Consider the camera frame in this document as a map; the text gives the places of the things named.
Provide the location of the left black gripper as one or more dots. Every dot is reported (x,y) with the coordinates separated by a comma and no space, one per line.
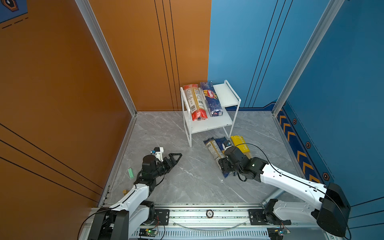
(171,161)

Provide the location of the blue yellow spaghetti bag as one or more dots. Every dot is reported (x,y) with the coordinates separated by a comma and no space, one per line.
(219,142)

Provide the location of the red spaghetti bag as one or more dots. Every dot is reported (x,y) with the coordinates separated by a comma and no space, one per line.
(195,102)

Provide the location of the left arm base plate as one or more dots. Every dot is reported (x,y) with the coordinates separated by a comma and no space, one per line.
(162,215)

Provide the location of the round rail knob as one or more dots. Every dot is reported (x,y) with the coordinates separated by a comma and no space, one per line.
(209,214)

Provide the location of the aluminium front rail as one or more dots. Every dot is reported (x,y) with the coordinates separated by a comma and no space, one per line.
(230,222)

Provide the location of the clear white-label spaghetti bag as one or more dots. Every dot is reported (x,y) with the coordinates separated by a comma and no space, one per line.
(217,153)

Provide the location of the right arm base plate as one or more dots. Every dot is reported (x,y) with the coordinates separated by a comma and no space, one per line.
(258,217)

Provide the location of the green connector block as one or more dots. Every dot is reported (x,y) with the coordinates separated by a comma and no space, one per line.
(130,173)

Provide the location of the silver metal cylinder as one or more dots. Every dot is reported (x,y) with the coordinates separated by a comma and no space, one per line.
(274,195)

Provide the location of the right circuit board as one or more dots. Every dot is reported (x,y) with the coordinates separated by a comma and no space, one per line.
(277,234)

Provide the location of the circuit board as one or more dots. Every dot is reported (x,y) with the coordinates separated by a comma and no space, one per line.
(277,234)
(148,233)

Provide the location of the blue Barilla spaghetti bag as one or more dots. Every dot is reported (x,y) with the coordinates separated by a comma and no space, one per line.
(212,101)

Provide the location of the white two-tier shelf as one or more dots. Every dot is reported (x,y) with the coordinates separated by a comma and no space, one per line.
(230,102)

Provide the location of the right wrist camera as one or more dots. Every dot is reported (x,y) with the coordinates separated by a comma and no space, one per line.
(227,144)

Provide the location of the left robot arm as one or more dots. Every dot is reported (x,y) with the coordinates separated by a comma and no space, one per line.
(120,220)

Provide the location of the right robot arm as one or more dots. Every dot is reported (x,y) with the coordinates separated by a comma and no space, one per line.
(325,205)

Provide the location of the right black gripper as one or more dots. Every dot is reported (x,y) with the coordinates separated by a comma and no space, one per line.
(223,164)

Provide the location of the left circuit board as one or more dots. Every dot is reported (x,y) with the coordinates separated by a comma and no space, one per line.
(148,233)

